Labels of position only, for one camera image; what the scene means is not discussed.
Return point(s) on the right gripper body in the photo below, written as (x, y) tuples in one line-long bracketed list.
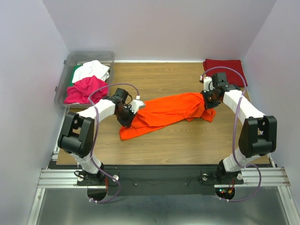
[(209, 99)]

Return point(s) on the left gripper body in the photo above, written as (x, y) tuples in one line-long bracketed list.
[(125, 115)]

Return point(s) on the orange t shirt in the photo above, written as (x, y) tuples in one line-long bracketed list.
[(164, 111)]

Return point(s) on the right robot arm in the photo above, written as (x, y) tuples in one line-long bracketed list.
[(258, 135)]

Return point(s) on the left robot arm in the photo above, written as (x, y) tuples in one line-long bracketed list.
[(79, 131)]

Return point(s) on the folded dark red t shirt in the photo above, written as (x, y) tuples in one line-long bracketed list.
[(232, 77)]

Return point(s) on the pink t shirt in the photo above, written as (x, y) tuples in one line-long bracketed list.
[(82, 89)]

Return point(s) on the white t shirt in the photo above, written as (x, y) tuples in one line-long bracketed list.
[(93, 68)]

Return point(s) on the green t shirt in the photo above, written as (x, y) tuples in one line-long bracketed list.
[(74, 76)]

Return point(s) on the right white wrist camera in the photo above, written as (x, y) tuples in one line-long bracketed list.
[(207, 83)]

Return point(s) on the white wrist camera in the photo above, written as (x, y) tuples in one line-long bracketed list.
[(207, 83), (135, 105)]

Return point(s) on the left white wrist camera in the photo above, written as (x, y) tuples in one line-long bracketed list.
[(135, 105)]

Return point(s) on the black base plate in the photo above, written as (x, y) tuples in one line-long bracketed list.
[(195, 188)]

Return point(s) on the aluminium frame rail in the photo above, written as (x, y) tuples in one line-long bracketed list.
[(268, 177)]

